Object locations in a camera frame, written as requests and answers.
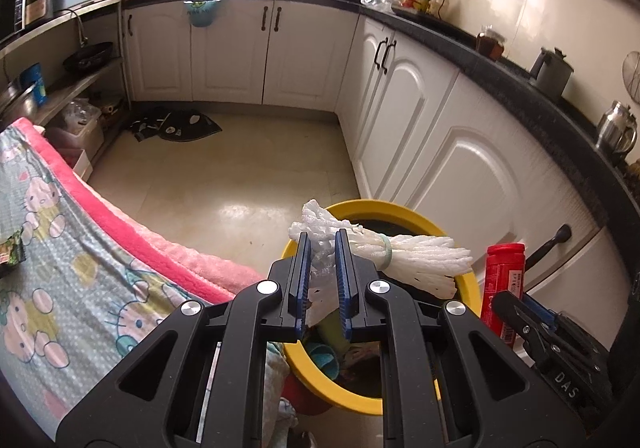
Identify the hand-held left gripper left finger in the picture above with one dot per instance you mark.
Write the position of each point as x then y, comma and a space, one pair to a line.
303, 288

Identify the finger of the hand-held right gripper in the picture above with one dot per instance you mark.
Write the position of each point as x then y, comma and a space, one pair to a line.
542, 317
515, 323

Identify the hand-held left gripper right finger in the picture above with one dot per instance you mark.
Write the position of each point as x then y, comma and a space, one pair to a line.
344, 288

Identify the red bottle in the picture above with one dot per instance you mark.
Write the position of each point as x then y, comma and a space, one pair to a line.
505, 278

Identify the yellow rimmed trash bin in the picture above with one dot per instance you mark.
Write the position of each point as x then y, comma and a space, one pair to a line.
465, 298

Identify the white foam net bundle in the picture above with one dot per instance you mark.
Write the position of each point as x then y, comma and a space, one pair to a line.
420, 260

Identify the pink fleece blanket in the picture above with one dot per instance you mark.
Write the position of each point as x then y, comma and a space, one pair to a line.
150, 243

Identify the white kitchen cabinets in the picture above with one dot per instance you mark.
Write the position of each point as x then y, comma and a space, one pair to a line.
440, 127

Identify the steel kettle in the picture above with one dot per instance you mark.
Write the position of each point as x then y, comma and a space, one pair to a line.
615, 127

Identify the dark floor mat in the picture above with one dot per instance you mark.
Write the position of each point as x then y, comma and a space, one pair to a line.
175, 126

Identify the printed cartoon blanket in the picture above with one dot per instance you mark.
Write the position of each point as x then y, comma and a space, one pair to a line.
75, 288

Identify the grey metal pitcher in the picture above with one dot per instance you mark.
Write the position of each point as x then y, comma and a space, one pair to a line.
552, 75

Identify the clear plastic storage box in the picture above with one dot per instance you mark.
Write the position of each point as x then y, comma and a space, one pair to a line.
75, 132

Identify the glass jar with dark liquid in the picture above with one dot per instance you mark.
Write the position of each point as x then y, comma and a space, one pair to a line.
490, 43

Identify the blue hanging basket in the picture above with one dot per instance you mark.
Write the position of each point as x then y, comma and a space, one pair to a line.
202, 13

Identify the green black snack wrapper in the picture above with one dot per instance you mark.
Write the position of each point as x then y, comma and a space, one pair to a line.
11, 255

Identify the oil bottle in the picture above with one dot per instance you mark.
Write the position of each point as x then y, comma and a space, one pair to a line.
439, 2

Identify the black frying pan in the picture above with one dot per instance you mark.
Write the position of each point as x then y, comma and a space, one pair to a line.
89, 56

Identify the blue tin can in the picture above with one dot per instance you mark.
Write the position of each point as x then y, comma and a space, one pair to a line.
34, 85

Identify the metal shelf rack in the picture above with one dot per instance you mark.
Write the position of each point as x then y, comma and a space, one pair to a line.
60, 27

